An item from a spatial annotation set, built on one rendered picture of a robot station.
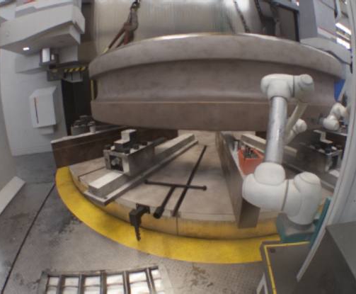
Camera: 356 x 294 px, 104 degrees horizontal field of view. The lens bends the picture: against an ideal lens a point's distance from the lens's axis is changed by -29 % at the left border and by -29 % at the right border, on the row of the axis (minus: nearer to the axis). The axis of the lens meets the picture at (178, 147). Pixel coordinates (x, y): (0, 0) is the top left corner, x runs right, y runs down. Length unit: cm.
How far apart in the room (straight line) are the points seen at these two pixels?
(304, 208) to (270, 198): 17
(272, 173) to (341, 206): 36
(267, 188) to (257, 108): 108
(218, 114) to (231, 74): 42
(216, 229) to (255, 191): 88
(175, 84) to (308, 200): 159
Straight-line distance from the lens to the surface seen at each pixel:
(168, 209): 164
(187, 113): 183
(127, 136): 201
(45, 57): 384
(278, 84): 114
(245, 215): 139
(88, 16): 500
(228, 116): 181
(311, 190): 91
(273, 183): 92
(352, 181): 87
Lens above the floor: 127
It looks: 18 degrees down
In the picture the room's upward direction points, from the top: 2 degrees counter-clockwise
